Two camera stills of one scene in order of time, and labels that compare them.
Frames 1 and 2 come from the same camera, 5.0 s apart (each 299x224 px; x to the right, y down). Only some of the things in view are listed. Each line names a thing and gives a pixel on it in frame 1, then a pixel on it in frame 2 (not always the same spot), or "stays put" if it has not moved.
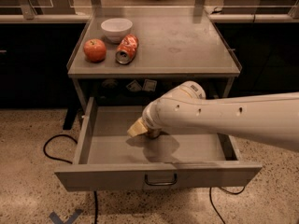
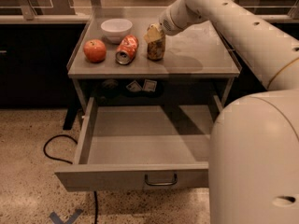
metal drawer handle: (161, 183) stays put
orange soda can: (153, 133) to (156, 49)
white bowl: (116, 29) stays put
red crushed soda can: (127, 49) stays put
